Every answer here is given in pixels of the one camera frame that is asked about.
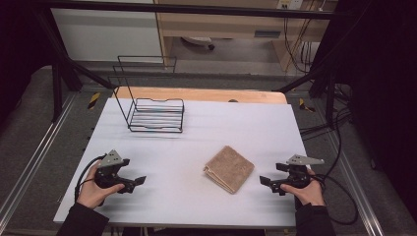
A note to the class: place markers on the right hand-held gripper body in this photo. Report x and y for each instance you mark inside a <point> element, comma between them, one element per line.
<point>296,173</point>

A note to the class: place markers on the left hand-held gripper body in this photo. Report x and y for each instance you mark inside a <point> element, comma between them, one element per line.
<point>106,175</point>

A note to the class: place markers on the person's right hand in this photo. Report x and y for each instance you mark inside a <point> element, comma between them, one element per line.
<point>306,193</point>

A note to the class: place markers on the person's left hand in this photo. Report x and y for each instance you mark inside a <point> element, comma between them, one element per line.
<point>91,193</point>

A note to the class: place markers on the folded beige towel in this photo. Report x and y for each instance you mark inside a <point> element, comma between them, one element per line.
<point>229,169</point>

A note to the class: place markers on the yellow black tape marker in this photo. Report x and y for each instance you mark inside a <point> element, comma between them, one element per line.
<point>93,100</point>
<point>305,105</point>

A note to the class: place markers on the wooden board under table top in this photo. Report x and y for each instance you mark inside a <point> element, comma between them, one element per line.
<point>203,95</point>

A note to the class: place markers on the white cabinet panel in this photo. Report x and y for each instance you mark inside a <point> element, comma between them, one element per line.
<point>105,32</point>

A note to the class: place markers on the white chair base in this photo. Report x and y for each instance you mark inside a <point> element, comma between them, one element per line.
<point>200,41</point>

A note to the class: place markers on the light wooden desk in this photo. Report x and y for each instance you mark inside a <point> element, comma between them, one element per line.
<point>226,24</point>

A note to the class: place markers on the aluminium rail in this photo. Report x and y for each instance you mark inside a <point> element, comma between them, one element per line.
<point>36,154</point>
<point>354,183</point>

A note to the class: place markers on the white wall socket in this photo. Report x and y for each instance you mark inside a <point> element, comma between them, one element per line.
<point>289,4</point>

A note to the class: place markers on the black metal frame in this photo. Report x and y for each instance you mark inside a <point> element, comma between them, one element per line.
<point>196,10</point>

